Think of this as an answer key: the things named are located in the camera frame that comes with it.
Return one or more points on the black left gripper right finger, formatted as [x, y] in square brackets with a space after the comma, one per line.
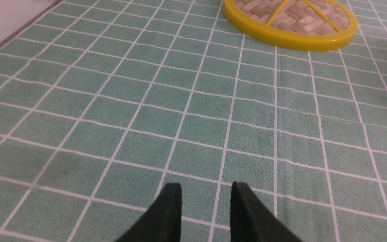
[251, 221]

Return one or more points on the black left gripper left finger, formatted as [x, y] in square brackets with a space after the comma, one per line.
[162, 220]

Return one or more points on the green checkered tablecloth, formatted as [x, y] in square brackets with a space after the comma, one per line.
[103, 102]

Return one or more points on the yellow-rimmed bamboo steamer lid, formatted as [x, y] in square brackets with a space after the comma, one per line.
[302, 25]

